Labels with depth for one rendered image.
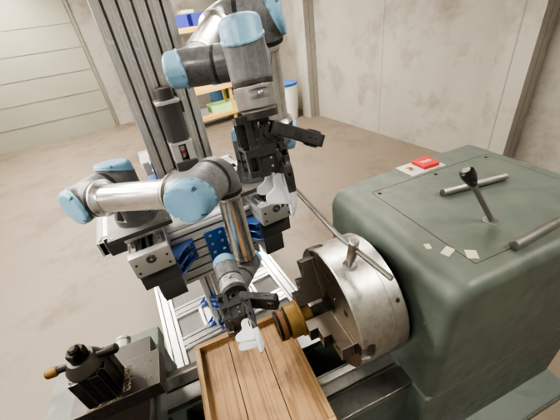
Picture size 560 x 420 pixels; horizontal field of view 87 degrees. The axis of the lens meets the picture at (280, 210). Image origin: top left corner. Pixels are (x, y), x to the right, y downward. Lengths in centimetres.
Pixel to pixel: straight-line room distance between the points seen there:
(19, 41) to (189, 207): 816
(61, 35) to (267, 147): 825
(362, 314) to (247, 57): 54
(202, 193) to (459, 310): 60
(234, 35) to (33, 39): 827
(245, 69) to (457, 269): 55
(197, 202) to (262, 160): 25
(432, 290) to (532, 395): 82
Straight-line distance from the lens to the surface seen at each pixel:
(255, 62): 55
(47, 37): 872
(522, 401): 144
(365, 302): 68
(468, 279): 69
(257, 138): 57
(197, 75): 67
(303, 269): 76
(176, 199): 76
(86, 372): 85
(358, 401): 94
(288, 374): 95
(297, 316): 76
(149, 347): 103
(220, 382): 98
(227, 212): 93
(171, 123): 120
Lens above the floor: 172
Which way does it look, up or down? 33 degrees down
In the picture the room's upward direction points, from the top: 9 degrees counter-clockwise
